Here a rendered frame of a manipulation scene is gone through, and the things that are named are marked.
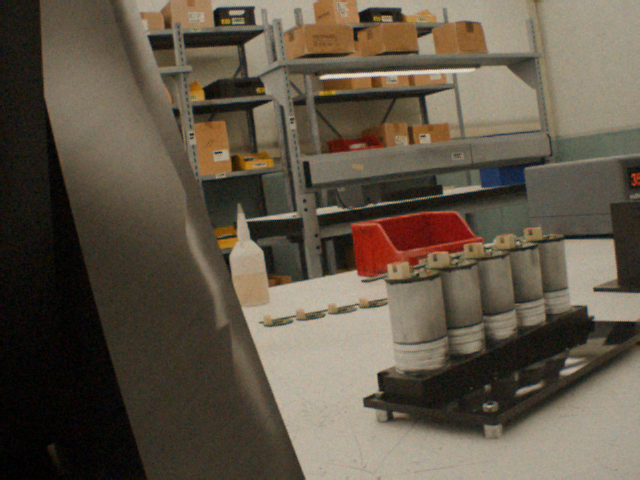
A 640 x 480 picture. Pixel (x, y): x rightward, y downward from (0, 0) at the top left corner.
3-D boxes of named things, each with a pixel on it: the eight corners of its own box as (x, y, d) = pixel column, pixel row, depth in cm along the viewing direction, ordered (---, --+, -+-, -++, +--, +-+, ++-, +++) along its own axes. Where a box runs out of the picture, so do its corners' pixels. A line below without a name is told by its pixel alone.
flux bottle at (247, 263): (271, 299, 77) (257, 200, 77) (269, 304, 74) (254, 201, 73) (238, 303, 78) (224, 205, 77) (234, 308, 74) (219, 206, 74)
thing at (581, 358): (546, 336, 44) (544, 318, 44) (659, 341, 39) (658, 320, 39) (363, 422, 34) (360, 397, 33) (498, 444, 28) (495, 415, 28)
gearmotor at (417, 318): (463, 379, 34) (451, 267, 33) (429, 395, 32) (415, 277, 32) (421, 375, 35) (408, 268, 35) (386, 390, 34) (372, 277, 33)
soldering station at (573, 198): (678, 225, 91) (670, 149, 91) (628, 239, 85) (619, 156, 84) (583, 228, 104) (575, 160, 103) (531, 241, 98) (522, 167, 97)
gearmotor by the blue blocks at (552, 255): (580, 323, 41) (571, 232, 41) (559, 333, 40) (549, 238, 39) (542, 322, 43) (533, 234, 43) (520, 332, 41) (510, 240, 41)
